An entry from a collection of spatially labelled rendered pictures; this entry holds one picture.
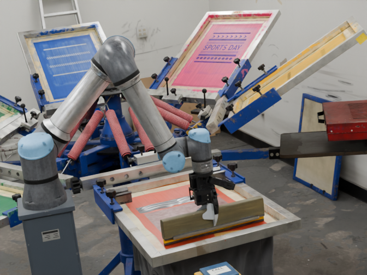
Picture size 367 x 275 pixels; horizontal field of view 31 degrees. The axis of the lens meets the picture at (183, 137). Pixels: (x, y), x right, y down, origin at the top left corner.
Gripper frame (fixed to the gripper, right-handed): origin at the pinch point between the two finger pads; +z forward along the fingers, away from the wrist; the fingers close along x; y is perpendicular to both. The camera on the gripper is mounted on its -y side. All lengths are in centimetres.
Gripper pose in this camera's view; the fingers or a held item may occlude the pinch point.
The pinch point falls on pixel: (213, 220)
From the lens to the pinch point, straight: 249.2
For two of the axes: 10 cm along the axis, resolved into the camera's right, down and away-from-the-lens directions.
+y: -9.3, 2.0, -3.2
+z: 1.1, 9.6, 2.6
